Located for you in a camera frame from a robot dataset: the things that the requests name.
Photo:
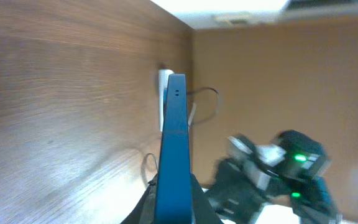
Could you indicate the white power strip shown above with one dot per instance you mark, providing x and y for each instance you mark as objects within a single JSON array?
[{"x": 163, "y": 76}]

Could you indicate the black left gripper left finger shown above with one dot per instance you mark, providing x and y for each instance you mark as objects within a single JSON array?
[{"x": 143, "y": 213}]

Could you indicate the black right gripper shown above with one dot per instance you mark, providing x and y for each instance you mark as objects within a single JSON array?
[{"x": 241, "y": 188}]

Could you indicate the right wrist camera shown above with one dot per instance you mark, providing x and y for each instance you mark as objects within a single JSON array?
[{"x": 255, "y": 161}]

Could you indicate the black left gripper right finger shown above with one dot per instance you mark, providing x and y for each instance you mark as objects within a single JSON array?
[{"x": 202, "y": 209}]

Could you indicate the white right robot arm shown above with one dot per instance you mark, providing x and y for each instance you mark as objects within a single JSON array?
[{"x": 300, "y": 178}]

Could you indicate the blue Galaxy smartphone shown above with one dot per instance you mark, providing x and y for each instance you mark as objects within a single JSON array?
[{"x": 174, "y": 199}]

